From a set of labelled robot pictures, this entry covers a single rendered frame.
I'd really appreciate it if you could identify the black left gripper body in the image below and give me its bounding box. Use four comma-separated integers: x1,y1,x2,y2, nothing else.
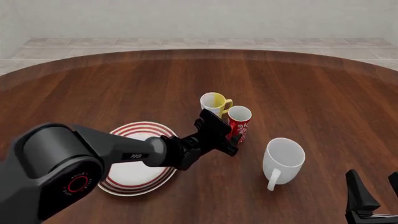
199,108,239,157

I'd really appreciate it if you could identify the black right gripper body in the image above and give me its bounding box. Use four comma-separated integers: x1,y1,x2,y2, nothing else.
345,208,398,224

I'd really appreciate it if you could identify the yellow and white mug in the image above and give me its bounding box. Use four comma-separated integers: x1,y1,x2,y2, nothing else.
200,91,234,119

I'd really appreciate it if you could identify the red mug with white pattern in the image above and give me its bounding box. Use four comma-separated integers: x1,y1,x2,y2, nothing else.
224,105,252,144

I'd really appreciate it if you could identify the plain white mug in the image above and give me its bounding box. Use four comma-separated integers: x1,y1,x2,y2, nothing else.
262,137,307,192

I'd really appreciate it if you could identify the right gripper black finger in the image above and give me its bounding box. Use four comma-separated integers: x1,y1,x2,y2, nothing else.
345,169,381,215
387,171,398,200

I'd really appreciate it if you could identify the white plate with red rings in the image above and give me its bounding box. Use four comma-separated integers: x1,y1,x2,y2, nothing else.
97,121,178,197

